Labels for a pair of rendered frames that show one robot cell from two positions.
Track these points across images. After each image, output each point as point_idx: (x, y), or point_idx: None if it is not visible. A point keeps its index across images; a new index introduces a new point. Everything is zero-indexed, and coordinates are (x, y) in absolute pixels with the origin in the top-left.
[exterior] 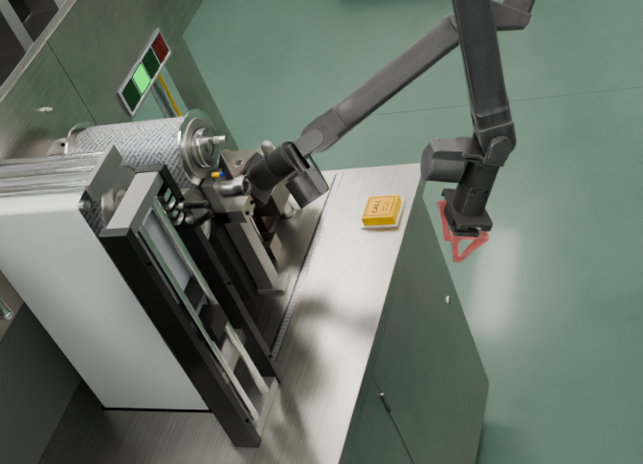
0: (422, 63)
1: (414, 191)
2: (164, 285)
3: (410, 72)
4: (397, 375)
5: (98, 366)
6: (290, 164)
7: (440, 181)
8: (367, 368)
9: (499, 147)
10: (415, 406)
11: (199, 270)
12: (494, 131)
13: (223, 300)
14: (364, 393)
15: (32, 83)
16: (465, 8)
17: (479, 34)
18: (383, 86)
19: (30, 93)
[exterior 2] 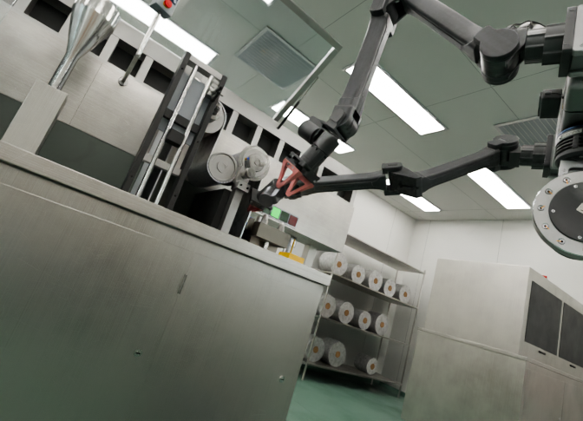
0: (357, 177)
1: (312, 268)
2: (176, 82)
3: (349, 178)
4: (206, 299)
5: (139, 178)
6: (273, 182)
7: (303, 133)
8: (193, 222)
9: (337, 112)
10: (194, 345)
11: (194, 118)
12: (341, 107)
13: (189, 150)
14: (175, 220)
15: (241, 149)
16: (365, 41)
17: (364, 55)
18: (333, 178)
19: (238, 148)
